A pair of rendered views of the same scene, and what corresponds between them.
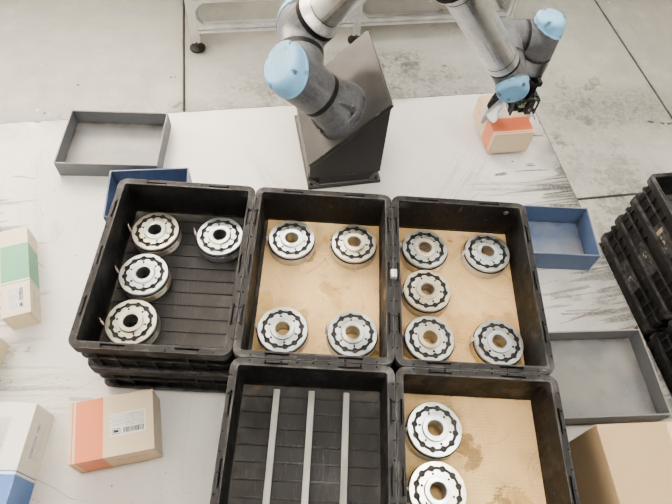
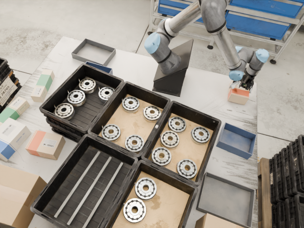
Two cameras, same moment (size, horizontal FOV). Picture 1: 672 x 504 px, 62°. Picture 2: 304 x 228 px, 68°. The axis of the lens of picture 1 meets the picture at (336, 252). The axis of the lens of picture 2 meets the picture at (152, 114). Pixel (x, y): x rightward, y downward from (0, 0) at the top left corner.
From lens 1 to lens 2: 0.31 m
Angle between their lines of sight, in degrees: 12
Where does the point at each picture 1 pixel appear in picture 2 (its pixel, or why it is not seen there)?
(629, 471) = not seen: outside the picture
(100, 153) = (88, 55)
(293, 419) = (99, 163)
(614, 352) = (241, 195)
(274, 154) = (146, 74)
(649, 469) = not seen: outside the picture
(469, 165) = (218, 102)
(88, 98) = (105, 40)
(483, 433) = (164, 198)
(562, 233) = (243, 141)
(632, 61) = not seen: outside the picture
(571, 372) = (218, 194)
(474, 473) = (153, 211)
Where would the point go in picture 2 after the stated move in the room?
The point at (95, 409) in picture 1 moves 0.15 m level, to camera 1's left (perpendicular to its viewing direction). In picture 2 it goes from (42, 135) to (21, 123)
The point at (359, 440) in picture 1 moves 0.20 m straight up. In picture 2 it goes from (118, 180) to (116, 165)
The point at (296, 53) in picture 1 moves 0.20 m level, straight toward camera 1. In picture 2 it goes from (156, 37) to (143, 59)
